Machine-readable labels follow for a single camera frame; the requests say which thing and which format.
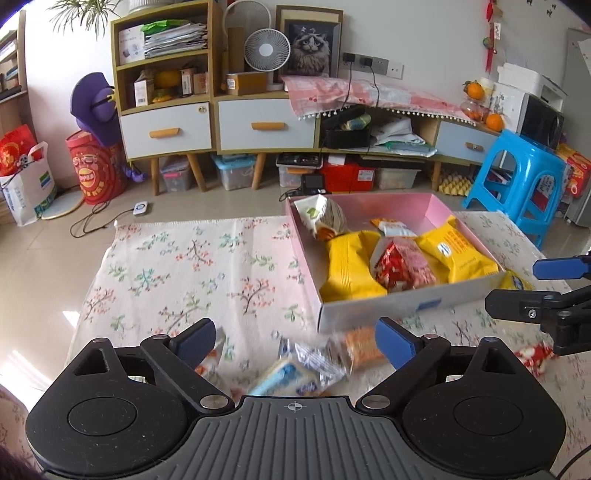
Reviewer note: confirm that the white desk fan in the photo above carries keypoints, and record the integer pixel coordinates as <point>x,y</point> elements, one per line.
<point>267,51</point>

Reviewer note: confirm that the orange with leaves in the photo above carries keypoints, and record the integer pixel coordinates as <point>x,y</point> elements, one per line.
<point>474,91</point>

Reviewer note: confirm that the wall socket panel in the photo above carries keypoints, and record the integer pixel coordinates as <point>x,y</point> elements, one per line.
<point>374,64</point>

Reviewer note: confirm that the wooden drawer cabinet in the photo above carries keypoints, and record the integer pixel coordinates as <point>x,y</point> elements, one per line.
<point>240,134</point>

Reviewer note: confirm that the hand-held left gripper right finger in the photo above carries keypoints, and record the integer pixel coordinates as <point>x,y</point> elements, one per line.
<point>397,344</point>

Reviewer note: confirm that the white printed box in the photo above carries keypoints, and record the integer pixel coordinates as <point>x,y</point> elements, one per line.
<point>131,45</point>

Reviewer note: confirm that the blue plastic stool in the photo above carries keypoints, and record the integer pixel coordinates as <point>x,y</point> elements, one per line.
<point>512,147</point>

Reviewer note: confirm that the blue-lid storage box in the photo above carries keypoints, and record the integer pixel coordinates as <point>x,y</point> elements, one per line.
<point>233,175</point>

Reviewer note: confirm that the black microwave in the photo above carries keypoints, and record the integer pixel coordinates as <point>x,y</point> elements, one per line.
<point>540,122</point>

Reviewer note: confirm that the stack of papers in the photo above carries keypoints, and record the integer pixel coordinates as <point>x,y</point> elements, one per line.
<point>175,39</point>

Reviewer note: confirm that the orange round object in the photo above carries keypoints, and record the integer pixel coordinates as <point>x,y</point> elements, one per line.
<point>166,83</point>

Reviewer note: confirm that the brown cardboard box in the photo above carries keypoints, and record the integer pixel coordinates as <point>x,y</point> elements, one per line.
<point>247,83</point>

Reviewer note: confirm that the framed cat picture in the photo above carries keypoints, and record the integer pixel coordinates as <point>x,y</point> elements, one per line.
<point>309,46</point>

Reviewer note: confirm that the red candy wrapper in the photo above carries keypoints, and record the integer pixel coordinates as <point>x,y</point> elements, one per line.
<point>533,359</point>

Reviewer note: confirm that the floral tablecloth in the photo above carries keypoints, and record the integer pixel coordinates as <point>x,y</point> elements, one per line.
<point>184,277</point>

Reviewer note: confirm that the black storage box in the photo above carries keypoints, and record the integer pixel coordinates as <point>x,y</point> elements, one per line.
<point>346,137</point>

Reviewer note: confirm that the orange white snack pack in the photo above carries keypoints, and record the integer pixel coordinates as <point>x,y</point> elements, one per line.
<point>575,170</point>

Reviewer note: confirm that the pink cardboard box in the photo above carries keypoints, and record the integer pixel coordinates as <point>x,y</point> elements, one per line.
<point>369,309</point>

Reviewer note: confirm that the white biscuit-picture snack packet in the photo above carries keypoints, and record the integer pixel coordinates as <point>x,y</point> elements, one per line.
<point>318,214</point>

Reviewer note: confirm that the white carton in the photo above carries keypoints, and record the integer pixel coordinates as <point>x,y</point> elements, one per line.
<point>143,92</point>

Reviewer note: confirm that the orange biscuit packet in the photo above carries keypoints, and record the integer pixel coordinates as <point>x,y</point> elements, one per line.
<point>364,347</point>

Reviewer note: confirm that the purple plush toy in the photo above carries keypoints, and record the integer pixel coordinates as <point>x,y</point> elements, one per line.
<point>97,110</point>

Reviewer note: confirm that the large plain yellow snack bag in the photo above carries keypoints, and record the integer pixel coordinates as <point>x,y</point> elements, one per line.
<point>346,270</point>

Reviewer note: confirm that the clear jar of oranges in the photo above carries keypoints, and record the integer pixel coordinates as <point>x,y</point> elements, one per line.
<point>473,110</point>

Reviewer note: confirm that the round white stand base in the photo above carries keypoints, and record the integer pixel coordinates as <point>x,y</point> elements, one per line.
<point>60,206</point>

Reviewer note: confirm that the low wooden open cabinet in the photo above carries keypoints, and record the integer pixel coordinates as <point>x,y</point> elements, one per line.
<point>455,138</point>

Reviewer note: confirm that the pink rice cracker packet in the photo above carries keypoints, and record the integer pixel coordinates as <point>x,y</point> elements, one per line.
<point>401,270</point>

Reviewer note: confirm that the black-top clear storage box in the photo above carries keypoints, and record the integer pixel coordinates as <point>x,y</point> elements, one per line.
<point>295,168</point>

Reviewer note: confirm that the black floor device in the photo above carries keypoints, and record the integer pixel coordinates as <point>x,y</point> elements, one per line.
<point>313,184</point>

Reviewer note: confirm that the white floor switch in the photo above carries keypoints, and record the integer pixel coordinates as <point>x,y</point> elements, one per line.
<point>140,208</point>

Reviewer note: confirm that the white shopping bag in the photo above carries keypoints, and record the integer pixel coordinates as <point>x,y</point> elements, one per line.
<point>27,194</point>

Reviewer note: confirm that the pink patterned cloth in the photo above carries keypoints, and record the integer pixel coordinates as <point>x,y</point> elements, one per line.
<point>406,99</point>

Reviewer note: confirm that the red gift bag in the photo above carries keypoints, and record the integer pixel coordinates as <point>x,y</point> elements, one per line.
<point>14,152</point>

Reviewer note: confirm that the clear blue bread packet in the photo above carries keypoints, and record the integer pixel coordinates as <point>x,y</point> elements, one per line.
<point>286,381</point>

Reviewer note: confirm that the yellow snack bag white label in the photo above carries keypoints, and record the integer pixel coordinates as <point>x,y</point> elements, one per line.
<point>457,254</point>

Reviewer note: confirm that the small yellow cracker packet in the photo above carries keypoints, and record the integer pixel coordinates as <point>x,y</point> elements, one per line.
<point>517,281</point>

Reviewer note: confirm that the tall wooden shelf cabinet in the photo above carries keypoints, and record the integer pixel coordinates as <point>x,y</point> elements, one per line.
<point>138,129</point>

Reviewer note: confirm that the pile of white bags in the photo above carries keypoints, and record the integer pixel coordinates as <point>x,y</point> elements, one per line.
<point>401,136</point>

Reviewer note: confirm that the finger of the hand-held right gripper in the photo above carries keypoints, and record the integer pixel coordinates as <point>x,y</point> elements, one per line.
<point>558,268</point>
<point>512,304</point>

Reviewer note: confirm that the red round drum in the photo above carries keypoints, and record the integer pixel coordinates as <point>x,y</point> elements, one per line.
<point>94,170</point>

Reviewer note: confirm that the grey refrigerator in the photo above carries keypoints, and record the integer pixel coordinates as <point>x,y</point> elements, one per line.
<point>579,115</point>

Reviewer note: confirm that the green potted plant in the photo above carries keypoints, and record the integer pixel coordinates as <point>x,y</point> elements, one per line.
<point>83,14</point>

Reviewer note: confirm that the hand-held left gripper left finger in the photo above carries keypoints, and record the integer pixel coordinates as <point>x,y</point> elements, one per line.
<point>194,341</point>

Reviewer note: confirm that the white-lid clear storage box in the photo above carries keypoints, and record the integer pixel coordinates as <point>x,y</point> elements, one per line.
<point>399,179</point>

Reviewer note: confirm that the red hanging ornament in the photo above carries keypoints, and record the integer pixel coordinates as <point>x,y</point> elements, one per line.
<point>491,41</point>

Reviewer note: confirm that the wooden bookshelf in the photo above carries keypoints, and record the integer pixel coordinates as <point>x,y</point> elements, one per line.
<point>11,78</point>

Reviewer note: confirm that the small orange-edged clear packet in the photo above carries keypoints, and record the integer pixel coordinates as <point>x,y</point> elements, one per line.
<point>392,227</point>

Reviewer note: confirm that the red storage box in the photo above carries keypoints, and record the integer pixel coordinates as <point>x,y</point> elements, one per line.
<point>346,177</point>

